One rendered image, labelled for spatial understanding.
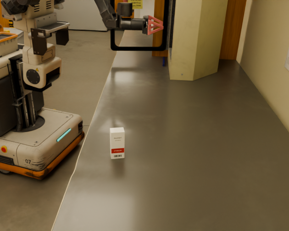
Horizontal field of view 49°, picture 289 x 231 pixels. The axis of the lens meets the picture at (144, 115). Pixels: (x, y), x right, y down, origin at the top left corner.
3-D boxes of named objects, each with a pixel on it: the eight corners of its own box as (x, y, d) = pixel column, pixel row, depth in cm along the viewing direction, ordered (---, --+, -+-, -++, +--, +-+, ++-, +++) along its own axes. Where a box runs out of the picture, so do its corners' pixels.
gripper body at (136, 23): (147, 15, 159) (132, 15, 159) (146, 19, 150) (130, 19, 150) (146, 29, 162) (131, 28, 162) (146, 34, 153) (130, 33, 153)
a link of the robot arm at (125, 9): (113, 25, 164) (105, 26, 157) (113, 1, 160) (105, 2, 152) (135, 27, 160) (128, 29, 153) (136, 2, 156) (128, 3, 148)
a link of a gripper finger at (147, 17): (163, 15, 161) (144, 14, 161) (163, 18, 154) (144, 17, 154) (162, 29, 164) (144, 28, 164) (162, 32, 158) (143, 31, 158)
